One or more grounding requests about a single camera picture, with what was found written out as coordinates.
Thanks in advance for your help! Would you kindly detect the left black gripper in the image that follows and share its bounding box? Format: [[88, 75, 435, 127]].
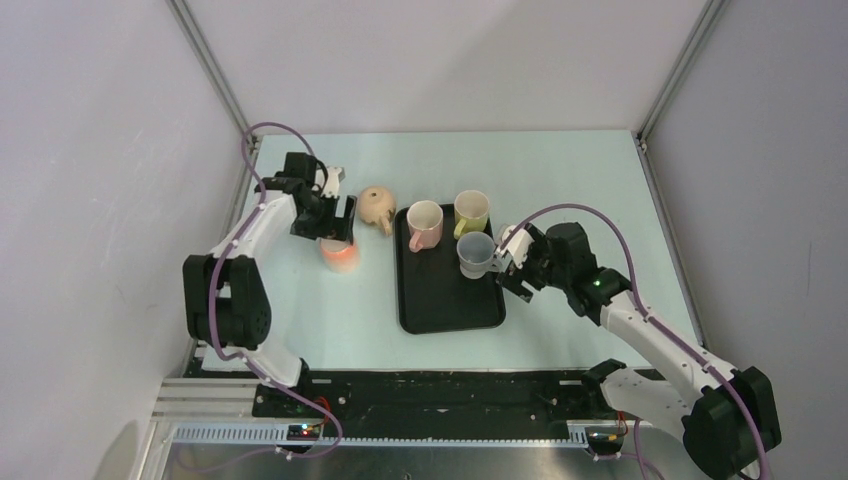
[[292, 190, 356, 245]]

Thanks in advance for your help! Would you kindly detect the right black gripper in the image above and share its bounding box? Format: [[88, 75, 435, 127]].
[[496, 223, 570, 303]]

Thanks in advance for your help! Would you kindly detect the orange translucent cup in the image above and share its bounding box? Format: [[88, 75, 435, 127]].
[[318, 239, 360, 273]]

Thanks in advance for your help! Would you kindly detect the clear glass mug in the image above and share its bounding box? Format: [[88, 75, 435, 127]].
[[456, 232, 502, 280]]

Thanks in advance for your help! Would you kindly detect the yellow mug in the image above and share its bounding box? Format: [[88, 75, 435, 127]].
[[453, 190, 490, 240]]

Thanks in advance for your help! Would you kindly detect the pink mug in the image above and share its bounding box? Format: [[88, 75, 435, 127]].
[[406, 200, 444, 253]]

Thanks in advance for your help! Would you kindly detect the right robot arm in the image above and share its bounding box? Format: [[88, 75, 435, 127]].
[[495, 222, 782, 479]]

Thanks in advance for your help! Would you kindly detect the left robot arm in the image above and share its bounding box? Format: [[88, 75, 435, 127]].
[[182, 152, 357, 417]]

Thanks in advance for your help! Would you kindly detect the black rectangular tray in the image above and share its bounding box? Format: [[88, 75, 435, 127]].
[[394, 208, 506, 335]]

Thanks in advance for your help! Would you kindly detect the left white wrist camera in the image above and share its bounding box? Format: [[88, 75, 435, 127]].
[[322, 166, 345, 198]]

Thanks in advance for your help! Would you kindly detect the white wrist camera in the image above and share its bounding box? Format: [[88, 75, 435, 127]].
[[322, 166, 345, 198], [495, 225, 534, 269]]

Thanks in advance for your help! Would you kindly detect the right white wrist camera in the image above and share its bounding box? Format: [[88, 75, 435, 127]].
[[495, 225, 534, 269]]

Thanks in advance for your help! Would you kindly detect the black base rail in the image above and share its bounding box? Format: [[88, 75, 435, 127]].
[[251, 370, 627, 441]]

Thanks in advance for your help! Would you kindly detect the aluminium frame rail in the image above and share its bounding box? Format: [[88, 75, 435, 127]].
[[150, 377, 753, 449]]

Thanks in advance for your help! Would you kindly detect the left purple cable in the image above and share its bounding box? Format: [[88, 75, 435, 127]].
[[207, 122, 344, 460]]

